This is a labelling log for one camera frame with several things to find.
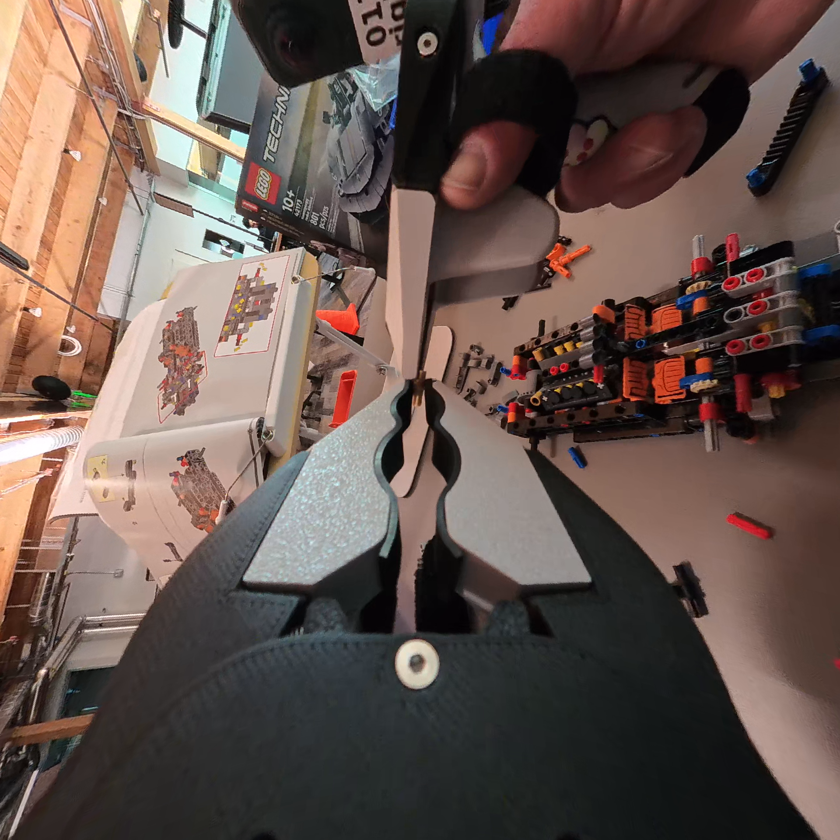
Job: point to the pile of grey lego pieces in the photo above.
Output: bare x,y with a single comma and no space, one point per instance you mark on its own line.
469,367

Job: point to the black monitor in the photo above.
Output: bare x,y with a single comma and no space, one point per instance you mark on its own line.
229,79

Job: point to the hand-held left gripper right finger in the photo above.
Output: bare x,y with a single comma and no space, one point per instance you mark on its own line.
512,518

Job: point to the black round object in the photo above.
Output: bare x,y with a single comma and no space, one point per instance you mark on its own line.
51,387

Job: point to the orange lego connector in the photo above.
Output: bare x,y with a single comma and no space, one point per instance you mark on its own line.
563,261

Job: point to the orange plastic object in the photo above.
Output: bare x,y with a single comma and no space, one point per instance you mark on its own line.
344,394
341,321

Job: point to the background storage shelf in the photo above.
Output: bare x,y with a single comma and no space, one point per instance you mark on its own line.
39,656

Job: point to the lego instruction booklet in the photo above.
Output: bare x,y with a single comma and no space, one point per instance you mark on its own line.
131,407

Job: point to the person's right hand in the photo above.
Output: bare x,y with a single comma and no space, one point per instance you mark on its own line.
656,33

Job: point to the silver flexible duct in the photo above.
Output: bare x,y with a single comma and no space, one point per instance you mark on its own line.
33,446

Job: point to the blue lego pin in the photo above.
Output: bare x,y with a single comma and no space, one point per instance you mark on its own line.
577,457

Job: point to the clear plastic bag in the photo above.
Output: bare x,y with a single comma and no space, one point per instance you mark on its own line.
377,85

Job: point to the lego set box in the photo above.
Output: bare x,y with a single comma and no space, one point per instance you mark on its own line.
295,184

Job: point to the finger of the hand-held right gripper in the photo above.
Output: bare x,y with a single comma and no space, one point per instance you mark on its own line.
410,262
485,243

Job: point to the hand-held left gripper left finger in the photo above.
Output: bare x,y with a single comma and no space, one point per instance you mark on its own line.
321,512

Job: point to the black lego connector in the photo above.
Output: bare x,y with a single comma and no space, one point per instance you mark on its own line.
689,587

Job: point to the black lego gear rack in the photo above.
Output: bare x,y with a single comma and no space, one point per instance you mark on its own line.
787,124

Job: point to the lego car chassis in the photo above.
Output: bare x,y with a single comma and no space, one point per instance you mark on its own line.
656,367

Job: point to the scattered red lego pins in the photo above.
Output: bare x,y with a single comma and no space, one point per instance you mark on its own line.
748,525

